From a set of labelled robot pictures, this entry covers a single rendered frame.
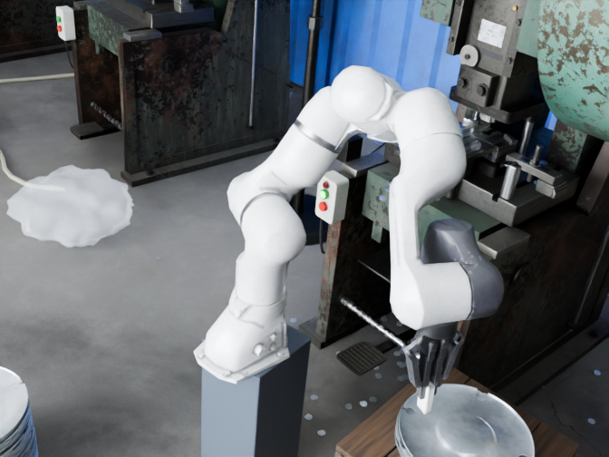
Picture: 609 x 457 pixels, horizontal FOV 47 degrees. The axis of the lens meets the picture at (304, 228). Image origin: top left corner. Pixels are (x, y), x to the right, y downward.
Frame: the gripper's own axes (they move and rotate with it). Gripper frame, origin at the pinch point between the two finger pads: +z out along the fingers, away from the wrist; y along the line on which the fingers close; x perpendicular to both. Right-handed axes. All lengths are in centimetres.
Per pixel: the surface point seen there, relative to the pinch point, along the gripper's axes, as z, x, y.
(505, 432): 17.5, -0.8, 22.1
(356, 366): 36, 50, 13
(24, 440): 32, 51, -75
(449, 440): 16.4, 1.0, 8.6
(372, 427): 19.4, 13.0, -3.2
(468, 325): 11.9, 28.0, 31.9
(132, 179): 38, 197, -19
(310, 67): -20, 145, 40
